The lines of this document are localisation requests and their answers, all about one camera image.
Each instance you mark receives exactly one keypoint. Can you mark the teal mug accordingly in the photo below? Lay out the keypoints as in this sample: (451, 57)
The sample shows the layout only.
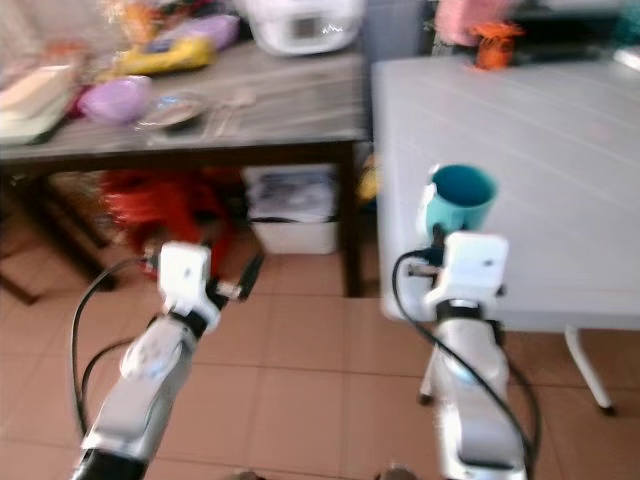
(458, 200)

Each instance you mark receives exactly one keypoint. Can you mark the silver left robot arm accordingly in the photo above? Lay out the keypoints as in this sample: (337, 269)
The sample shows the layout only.
(150, 385)

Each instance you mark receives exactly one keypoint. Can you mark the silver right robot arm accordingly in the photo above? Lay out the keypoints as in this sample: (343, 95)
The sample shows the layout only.
(480, 400)

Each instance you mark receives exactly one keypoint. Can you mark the white storage box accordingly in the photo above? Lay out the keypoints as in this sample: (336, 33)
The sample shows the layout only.
(293, 212)

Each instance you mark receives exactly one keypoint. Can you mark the red plastic stool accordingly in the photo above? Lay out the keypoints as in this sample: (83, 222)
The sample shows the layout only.
(165, 212)

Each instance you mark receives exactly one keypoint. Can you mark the white folding table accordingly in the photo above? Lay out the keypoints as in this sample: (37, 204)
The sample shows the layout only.
(510, 130)

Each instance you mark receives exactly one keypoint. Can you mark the pale spoon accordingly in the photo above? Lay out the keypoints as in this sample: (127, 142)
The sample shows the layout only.
(232, 108)

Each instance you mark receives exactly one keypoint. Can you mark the grey table with dark legs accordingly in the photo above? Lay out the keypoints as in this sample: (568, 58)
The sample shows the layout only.
(290, 110)

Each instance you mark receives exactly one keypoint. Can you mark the clear glass dish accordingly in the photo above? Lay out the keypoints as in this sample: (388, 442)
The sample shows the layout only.
(175, 110)

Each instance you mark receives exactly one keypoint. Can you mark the orange plastic object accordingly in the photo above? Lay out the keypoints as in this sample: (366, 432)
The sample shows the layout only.
(498, 45)

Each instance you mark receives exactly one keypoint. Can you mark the purple plastic bowl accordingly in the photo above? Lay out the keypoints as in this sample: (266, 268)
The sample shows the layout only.
(115, 100)

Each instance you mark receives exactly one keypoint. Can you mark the yellow packet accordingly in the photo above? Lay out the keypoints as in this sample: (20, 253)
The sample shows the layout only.
(165, 58)

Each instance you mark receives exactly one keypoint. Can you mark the pink cloth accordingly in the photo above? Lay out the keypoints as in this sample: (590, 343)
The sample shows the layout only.
(470, 18)

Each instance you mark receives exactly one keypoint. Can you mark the beige tray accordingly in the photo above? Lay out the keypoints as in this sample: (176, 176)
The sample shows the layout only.
(35, 100)

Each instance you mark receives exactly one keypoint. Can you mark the purple plastic container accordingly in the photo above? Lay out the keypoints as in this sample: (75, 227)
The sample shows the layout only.
(205, 30)

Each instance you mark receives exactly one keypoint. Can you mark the white rice cooker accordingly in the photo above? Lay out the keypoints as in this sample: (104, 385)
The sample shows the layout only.
(305, 25)

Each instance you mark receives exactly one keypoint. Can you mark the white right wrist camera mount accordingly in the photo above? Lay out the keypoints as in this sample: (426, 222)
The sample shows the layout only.
(475, 262)

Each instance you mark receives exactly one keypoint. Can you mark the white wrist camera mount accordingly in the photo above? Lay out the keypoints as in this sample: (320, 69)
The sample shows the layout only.
(185, 275)
(475, 262)

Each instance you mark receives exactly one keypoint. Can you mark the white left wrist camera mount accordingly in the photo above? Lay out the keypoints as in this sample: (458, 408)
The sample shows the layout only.
(185, 275)

